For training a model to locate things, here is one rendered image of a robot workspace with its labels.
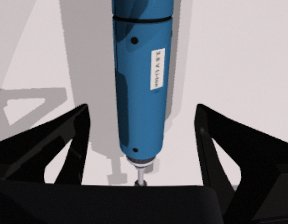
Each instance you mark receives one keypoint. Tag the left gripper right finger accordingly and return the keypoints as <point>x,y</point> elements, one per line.
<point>262,193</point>

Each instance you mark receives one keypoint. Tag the dark blue nut driver barrel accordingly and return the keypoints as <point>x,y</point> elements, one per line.
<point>142,31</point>

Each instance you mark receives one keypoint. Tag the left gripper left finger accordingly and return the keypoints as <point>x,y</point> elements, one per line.
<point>24,156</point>

